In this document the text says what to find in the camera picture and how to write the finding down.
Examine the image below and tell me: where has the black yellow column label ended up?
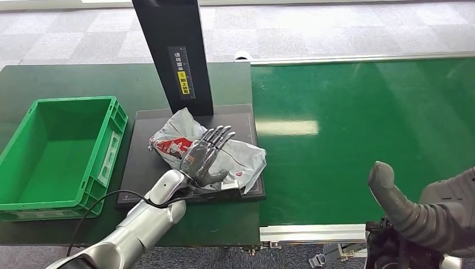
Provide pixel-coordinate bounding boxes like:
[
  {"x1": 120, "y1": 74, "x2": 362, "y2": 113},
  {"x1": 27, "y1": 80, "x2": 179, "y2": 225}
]
[{"x1": 167, "y1": 46, "x2": 196, "y2": 100}]

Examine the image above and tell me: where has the aluminium conveyor side rail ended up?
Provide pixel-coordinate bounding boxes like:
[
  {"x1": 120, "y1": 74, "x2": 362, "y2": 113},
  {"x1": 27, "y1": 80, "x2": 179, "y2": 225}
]
[
  {"x1": 259, "y1": 224, "x2": 369, "y2": 244},
  {"x1": 250, "y1": 51, "x2": 475, "y2": 66}
]

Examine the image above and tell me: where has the grey conveyor support bracket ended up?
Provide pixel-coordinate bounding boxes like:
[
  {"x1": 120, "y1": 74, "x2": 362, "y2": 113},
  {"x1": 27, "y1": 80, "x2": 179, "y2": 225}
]
[{"x1": 309, "y1": 243, "x2": 369, "y2": 269}]

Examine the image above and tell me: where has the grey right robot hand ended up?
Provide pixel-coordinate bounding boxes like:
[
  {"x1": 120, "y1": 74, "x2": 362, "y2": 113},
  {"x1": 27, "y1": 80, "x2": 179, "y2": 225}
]
[{"x1": 367, "y1": 161, "x2": 475, "y2": 258}]

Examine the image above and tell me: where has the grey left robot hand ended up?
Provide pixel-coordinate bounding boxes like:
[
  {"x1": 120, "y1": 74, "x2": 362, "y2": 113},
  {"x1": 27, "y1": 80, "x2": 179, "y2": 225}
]
[{"x1": 179, "y1": 125, "x2": 237, "y2": 188}]

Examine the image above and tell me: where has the green conveyor belt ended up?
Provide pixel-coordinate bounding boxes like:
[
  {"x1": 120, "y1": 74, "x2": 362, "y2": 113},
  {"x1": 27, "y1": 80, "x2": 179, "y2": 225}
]
[{"x1": 250, "y1": 57, "x2": 475, "y2": 226}]

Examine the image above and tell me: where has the green plastic crate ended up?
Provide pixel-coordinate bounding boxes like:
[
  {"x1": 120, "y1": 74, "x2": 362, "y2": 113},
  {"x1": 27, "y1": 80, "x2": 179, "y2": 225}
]
[{"x1": 0, "y1": 96, "x2": 129, "y2": 222}]

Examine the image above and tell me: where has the white red printed package bag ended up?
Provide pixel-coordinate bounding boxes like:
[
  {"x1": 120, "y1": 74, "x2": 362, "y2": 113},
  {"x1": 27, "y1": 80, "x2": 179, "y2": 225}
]
[{"x1": 148, "y1": 108, "x2": 268, "y2": 194}]

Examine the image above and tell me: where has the black scanner base plate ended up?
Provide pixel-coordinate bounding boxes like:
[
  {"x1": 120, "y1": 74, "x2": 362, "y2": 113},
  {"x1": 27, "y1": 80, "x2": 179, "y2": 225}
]
[{"x1": 117, "y1": 104, "x2": 267, "y2": 207}]

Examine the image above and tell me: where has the black scanner column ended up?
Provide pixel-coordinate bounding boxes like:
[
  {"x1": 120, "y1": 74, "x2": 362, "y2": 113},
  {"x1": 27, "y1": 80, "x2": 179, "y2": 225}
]
[{"x1": 132, "y1": 0, "x2": 215, "y2": 117}]

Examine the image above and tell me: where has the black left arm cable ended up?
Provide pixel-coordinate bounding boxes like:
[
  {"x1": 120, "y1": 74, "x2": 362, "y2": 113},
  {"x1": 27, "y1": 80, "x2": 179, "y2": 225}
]
[{"x1": 66, "y1": 189, "x2": 197, "y2": 258}]

